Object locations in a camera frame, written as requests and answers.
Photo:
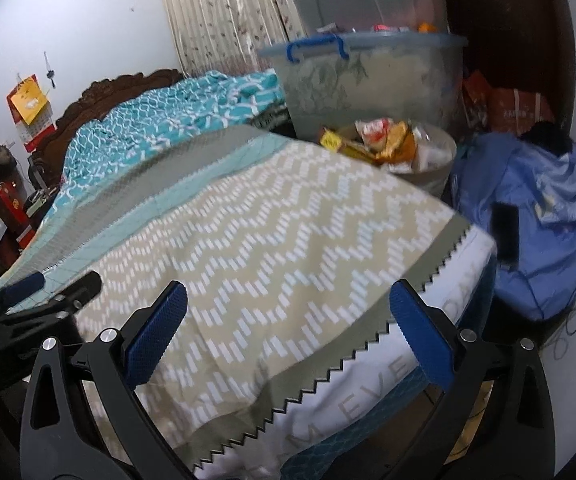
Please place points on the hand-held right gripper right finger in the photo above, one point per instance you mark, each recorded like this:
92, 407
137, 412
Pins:
418, 330

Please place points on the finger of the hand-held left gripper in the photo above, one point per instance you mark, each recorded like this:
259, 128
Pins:
20, 287
78, 292

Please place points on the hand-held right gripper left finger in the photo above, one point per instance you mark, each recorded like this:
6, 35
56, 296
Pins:
160, 320

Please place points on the beige round trash bin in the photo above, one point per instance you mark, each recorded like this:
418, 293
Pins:
428, 180

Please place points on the pile of snack wrappers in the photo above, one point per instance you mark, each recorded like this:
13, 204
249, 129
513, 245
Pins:
388, 142

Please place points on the red box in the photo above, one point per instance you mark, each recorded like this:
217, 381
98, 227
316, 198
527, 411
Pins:
13, 210

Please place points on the white mattress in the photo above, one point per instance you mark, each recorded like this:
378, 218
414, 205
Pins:
368, 395

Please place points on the beige zigzag blanket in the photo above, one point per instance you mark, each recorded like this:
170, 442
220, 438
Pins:
268, 240

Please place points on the teal patterned quilt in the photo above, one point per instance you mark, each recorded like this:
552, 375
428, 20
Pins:
143, 120

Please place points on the blue jacket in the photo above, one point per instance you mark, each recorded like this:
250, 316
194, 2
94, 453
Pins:
543, 185

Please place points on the carved wooden headboard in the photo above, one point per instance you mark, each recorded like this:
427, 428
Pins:
118, 85

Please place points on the hanging keys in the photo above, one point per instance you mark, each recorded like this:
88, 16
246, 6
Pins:
49, 77

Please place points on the black cloth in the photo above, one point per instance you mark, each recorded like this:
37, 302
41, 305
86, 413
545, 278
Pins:
548, 135

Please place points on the orange bag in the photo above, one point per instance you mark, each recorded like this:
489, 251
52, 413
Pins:
513, 105

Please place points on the large translucent storage tub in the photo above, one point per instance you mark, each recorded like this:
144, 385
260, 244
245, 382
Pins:
393, 85

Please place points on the small orange object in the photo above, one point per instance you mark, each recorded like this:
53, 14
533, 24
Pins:
428, 27

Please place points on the small red packet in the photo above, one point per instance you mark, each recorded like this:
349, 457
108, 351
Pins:
385, 27

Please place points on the patterned beige curtain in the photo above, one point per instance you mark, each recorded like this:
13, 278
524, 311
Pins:
218, 15

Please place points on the dark wooden wardrobe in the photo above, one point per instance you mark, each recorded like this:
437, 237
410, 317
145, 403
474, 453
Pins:
508, 20

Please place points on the red and yellow wall calendar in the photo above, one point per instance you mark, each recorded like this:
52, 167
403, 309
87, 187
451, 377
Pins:
30, 105

